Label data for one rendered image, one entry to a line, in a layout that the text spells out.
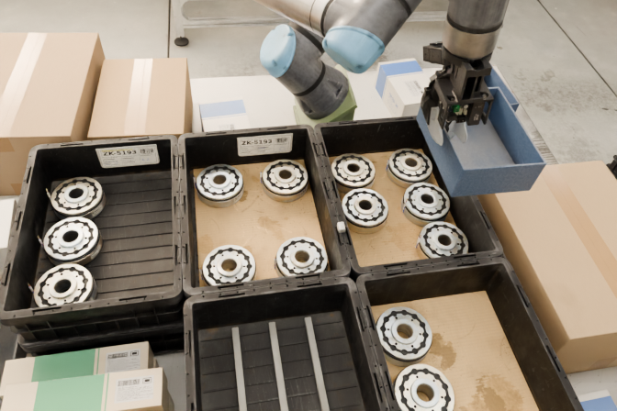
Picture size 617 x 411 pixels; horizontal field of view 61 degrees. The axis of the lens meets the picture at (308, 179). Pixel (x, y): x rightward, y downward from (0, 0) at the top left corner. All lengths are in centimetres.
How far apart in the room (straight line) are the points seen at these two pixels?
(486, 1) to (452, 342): 62
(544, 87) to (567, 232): 205
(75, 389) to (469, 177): 72
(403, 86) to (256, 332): 87
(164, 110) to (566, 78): 248
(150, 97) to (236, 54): 164
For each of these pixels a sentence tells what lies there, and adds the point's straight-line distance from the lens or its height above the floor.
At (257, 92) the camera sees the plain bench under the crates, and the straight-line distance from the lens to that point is 164.
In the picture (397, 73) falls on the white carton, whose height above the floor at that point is 79.
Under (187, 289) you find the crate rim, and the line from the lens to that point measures 94.
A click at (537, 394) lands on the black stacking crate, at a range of 106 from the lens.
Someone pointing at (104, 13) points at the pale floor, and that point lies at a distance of 342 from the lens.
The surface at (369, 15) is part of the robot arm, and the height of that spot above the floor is 137.
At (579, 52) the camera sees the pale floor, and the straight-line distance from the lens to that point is 359.
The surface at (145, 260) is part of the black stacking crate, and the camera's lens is 111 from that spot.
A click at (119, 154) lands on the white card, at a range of 121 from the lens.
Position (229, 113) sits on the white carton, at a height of 79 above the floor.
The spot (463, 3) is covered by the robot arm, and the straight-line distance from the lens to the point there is 74.
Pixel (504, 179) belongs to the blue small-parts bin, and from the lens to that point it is 94.
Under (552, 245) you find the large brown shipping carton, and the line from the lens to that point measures 116.
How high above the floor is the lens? 174
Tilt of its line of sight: 49 degrees down
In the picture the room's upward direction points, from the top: 6 degrees clockwise
